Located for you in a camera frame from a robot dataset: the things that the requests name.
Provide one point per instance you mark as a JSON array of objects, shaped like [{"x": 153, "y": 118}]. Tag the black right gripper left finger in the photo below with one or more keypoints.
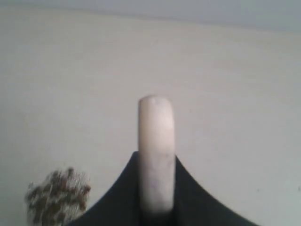
[{"x": 120, "y": 205}]

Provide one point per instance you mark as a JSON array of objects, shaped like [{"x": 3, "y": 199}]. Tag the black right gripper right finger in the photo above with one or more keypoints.
[{"x": 194, "y": 206}]

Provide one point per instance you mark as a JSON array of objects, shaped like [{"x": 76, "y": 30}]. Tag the wide white-bristle paint brush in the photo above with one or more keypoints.
[{"x": 156, "y": 154}]

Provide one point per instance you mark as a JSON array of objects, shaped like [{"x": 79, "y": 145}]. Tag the scattered brown pellets and rice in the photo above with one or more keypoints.
[{"x": 59, "y": 199}]

